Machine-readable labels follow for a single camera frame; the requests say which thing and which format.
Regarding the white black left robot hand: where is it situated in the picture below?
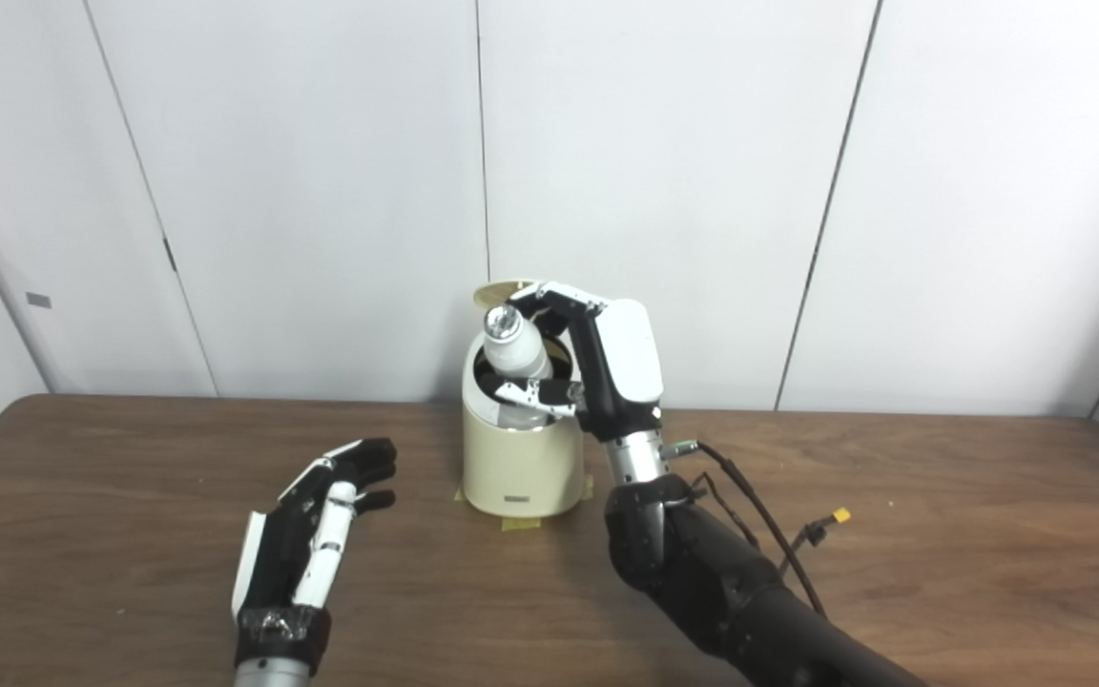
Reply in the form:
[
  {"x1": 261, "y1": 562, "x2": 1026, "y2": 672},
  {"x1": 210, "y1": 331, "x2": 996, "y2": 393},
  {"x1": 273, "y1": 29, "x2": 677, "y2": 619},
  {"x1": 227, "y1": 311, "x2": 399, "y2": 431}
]
[{"x1": 231, "y1": 438, "x2": 398, "y2": 669}]

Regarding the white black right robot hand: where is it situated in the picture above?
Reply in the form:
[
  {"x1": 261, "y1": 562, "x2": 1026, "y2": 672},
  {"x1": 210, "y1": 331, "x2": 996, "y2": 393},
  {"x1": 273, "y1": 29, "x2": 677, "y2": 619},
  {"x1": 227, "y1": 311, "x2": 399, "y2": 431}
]
[{"x1": 494, "y1": 281, "x2": 665, "y2": 445}]

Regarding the small white plastic bottle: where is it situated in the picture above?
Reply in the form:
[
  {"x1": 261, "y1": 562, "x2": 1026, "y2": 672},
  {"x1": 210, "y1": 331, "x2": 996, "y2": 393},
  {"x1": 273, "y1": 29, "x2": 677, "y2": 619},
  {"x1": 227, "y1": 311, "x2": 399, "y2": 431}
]
[{"x1": 483, "y1": 305, "x2": 555, "y2": 426}]

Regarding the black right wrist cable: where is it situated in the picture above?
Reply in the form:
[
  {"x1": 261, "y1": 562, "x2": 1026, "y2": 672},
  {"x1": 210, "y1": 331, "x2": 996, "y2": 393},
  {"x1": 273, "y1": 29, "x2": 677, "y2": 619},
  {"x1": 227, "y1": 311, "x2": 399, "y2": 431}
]
[{"x1": 664, "y1": 441, "x2": 827, "y2": 616}]

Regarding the black cable yellow connector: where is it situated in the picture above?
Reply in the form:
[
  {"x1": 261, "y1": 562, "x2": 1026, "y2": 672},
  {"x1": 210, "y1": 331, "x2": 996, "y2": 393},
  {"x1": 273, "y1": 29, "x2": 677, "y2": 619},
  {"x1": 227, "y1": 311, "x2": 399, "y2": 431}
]
[{"x1": 778, "y1": 509, "x2": 852, "y2": 573}]

